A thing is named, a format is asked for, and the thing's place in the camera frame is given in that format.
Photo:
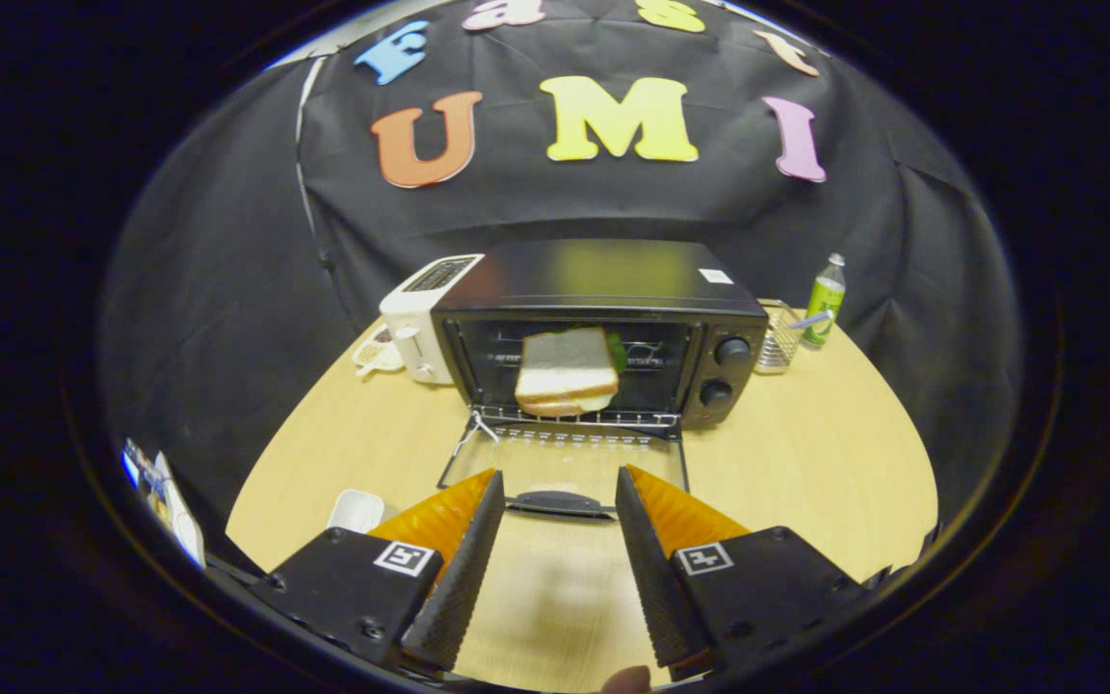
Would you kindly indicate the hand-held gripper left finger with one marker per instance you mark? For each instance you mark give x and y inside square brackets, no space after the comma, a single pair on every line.
[463,578]

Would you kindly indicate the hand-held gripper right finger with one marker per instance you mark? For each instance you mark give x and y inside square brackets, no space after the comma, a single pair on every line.
[651,578]

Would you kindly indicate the white bread sandwich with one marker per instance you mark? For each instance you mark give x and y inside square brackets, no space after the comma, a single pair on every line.
[565,371]

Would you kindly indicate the black toaster oven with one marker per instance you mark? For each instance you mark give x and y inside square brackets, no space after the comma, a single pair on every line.
[594,275]

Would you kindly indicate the white slot toaster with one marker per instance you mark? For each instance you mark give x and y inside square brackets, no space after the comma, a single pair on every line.
[410,323]

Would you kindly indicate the white rectangular tray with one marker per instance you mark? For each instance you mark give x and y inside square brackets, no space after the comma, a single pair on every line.
[355,511]

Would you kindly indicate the clear glass holder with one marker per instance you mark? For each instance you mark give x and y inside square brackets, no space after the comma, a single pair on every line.
[777,342]

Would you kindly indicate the blue printed carton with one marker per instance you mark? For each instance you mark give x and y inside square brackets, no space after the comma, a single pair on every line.
[165,492]

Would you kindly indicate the green drink bottle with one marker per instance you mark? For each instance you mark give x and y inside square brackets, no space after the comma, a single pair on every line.
[823,304]

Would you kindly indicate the black backdrop cloth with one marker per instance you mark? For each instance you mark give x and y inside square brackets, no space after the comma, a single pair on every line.
[565,202]

